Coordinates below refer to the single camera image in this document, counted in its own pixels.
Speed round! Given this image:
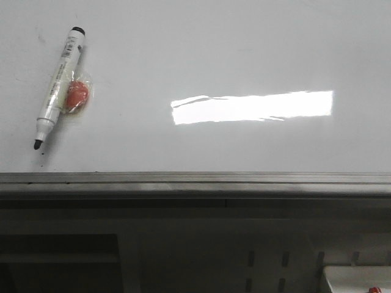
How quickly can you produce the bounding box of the metal whiteboard tray rail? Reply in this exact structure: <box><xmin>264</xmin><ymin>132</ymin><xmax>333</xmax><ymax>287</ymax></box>
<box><xmin>1</xmin><ymin>172</ymin><xmax>390</xmax><ymax>208</ymax></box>

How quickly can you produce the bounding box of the white whiteboard marker pen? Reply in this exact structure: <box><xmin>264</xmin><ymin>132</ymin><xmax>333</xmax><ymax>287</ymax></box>
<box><xmin>34</xmin><ymin>27</ymin><xmax>86</xmax><ymax>150</ymax></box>

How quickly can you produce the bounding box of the white whiteboard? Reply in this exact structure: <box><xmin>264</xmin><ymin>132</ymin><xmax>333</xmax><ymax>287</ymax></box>
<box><xmin>1</xmin><ymin>1</ymin><xmax>390</xmax><ymax>173</ymax></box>

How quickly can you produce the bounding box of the white bin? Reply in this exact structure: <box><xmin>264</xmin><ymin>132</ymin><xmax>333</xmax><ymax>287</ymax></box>
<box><xmin>320</xmin><ymin>266</ymin><xmax>390</xmax><ymax>293</ymax></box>

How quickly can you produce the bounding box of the small red object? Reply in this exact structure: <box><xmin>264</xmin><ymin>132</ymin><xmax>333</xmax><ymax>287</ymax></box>
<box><xmin>368</xmin><ymin>287</ymin><xmax>382</xmax><ymax>293</ymax></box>

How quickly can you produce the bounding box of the red round magnet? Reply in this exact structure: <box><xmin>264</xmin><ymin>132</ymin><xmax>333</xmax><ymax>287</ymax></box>
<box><xmin>65</xmin><ymin>81</ymin><xmax>89</xmax><ymax>112</ymax></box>

